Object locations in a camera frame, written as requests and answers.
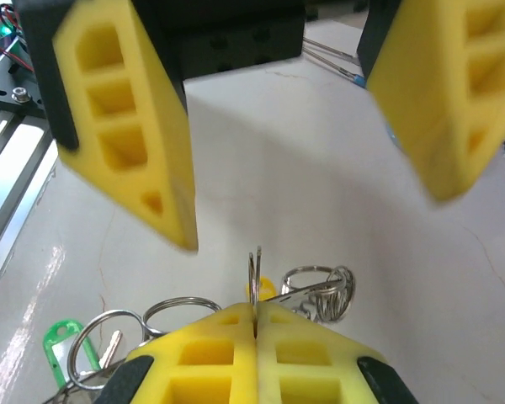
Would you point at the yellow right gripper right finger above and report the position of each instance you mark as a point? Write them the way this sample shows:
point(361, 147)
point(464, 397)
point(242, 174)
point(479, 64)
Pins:
point(320, 379)

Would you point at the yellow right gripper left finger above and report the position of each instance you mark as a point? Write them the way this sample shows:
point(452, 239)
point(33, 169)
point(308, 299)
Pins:
point(193, 336)

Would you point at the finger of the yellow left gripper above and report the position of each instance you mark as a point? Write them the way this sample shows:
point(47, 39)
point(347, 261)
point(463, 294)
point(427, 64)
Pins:
point(160, 139)
point(450, 126)

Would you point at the silver key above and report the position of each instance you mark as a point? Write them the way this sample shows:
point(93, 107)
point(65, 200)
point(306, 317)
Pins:
point(109, 353)

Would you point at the yellow key tag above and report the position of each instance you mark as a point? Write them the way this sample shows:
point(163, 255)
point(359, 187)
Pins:
point(267, 290)

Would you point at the green key tag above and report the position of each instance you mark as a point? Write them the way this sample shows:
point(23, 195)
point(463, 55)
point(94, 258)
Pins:
point(54, 366)

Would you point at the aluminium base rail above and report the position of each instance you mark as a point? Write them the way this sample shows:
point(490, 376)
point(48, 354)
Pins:
point(8, 168)

